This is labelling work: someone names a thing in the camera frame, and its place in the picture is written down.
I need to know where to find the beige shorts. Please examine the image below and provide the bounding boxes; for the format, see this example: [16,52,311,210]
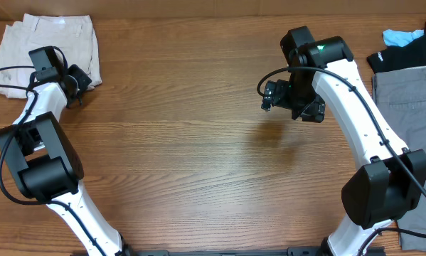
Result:
[0,14,102,98]

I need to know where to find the grey shorts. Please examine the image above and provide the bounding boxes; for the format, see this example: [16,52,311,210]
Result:
[371,63,426,254]

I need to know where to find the black garment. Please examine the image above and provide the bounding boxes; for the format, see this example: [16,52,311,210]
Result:
[366,22,426,73]

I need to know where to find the light blue garment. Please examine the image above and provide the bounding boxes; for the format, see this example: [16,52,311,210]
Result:
[383,29,424,47]

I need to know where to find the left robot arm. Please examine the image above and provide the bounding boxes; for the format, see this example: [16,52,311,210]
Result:
[0,46,134,255]

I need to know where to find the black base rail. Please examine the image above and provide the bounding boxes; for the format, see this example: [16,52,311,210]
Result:
[124,247,328,256]

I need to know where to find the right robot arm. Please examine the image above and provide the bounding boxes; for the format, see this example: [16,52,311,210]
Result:
[257,26,426,255]

